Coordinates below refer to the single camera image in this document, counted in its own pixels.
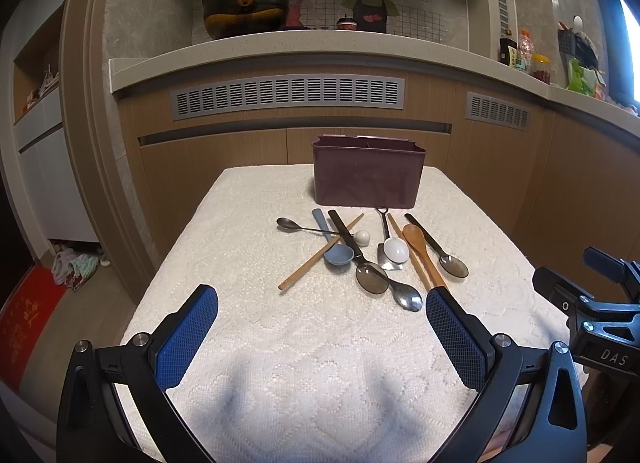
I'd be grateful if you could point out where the dark dish rack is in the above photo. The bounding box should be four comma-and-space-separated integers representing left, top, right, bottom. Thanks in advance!
558, 15, 600, 70

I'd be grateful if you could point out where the black handled steel spoon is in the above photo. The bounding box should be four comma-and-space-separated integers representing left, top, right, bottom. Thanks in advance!
329, 209, 388, 295

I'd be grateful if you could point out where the dark sauce bottle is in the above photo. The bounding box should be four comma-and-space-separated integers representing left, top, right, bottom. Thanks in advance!
499, 36, 518, 67

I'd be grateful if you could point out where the steel smiley handle spoon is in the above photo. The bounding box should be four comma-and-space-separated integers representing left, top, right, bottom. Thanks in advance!
371, 264, 423, 313

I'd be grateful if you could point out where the cloth pile on floor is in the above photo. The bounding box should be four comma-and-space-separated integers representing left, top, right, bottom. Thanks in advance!
51, 249, 111, 291

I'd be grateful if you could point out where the green packet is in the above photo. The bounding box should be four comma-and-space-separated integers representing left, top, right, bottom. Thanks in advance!
567, 58, 597, 98

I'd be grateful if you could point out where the long grey vent grille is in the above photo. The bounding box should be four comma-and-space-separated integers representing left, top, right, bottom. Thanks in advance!
170, 73, 405, 120

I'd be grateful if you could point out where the white ceramic spoon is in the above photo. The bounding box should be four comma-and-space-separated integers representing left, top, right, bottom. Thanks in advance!
383, 238, 409, 265

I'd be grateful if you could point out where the blue plastic spoon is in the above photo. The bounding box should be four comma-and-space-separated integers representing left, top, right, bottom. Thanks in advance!
312, 208, 354, 268

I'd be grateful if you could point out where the black handled spoon right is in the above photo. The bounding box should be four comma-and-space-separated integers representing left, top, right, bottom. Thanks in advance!
405, 212, 469, 279

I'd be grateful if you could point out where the steel shovel shaped spoon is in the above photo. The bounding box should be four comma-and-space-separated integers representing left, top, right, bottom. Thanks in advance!
375, 206, 405, 273

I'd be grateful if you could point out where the red box on floor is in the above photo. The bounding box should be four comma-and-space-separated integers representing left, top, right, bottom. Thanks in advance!
0, 266, 66, 393

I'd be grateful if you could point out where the yellow lid jar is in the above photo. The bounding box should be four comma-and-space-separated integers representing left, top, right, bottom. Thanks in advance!
529, 53, 551, 85

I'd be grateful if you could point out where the orange capped clear bottle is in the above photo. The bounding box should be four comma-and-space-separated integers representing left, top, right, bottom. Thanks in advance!
518, 28, 534, 73

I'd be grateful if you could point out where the wooden chopstick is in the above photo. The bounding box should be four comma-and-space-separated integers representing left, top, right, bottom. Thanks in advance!
278, 212, 364, 292
387, 212, 432, 291

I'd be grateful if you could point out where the small spoon with white ball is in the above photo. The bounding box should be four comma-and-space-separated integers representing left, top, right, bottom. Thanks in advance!
277, 217, 370, 246

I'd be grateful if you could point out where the maroon plastic utensil holder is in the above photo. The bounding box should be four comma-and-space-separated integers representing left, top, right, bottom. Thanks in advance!
312, 134, 426, 209

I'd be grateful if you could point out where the black yellow cooking pot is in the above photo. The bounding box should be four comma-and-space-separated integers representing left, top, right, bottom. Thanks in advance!
202, 0, 290, 39

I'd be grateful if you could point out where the small grey vent grille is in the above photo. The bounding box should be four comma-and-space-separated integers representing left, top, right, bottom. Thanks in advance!
465, 91, 530, 131

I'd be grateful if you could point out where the wooden spoon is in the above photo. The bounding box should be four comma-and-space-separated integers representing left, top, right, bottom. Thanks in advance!
402, 223, 447, 287

